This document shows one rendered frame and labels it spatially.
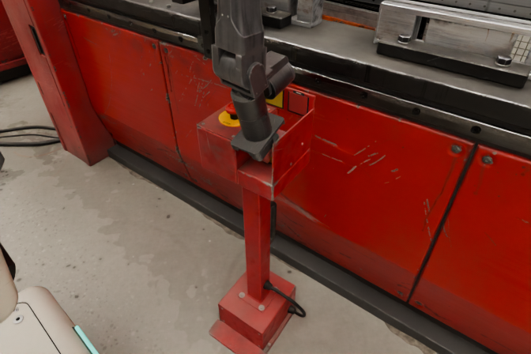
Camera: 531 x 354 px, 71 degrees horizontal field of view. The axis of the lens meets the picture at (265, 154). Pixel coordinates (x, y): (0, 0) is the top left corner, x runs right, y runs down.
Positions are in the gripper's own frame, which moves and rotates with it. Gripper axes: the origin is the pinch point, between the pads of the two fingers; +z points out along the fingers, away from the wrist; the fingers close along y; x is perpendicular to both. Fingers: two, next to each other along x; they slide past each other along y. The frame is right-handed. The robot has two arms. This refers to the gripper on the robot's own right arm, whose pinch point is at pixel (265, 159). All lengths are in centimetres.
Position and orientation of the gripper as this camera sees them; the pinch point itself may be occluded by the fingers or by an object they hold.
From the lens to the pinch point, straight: 78.9
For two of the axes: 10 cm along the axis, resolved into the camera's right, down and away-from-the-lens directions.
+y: 5.4, -7.1, 4.5
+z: 1.7, 6.1, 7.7
